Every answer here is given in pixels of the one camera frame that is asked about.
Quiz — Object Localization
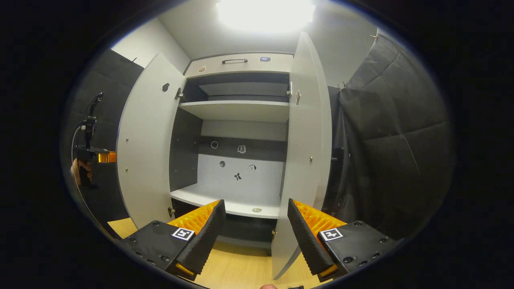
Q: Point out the thin grey cabinet shelf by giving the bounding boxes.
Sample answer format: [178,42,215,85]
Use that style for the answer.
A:
[179,100,290,123]

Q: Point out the grey cabinet door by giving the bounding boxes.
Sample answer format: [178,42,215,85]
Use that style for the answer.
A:
[116,53,187,229]
[271,32,333,280]

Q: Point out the thick grey cabinet shelf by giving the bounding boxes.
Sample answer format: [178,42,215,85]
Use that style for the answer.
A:
[171,184,281,219]

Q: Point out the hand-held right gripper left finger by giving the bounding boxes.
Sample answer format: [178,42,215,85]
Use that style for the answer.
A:
[118,199,226,281]

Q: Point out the large ceiling light panel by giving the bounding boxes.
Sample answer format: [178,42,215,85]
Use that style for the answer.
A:
[215,0,318,33]

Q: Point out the black backdrop cloth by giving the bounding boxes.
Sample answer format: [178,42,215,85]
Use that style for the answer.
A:
[321,33,456,241]
[60,48,145,237]

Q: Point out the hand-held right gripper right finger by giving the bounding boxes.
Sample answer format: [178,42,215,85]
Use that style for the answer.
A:
[287,198,402,283]

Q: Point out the grey double-door shoe cabinet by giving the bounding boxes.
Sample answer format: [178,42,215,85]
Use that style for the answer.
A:
[169,52,296,255]

